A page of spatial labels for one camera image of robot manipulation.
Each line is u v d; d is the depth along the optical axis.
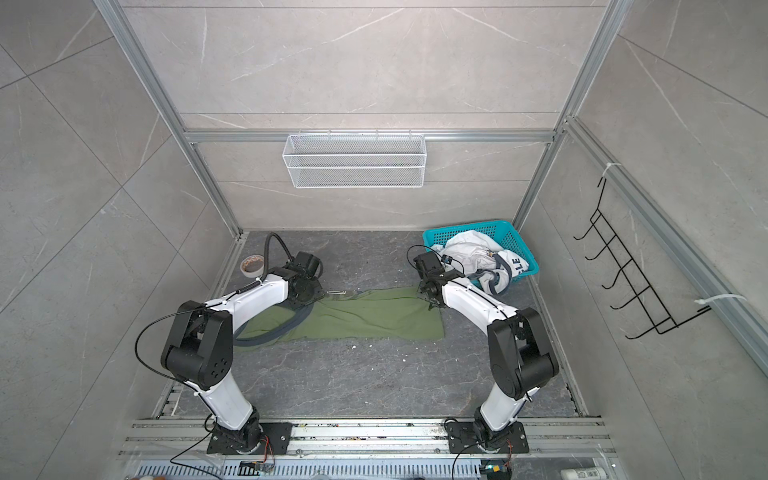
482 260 1.00
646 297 0.64
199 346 0.47
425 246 1.05
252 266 1.10
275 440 0.73
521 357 0.46
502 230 1.10
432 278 0.68
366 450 0.73
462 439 0.73
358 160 1.00
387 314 0.97
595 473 0.67
